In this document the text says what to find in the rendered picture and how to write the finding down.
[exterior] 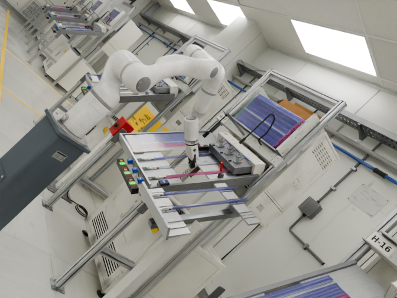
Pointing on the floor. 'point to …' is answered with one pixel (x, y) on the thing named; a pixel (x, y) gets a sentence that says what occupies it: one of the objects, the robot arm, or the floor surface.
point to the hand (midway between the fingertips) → (191, 164)
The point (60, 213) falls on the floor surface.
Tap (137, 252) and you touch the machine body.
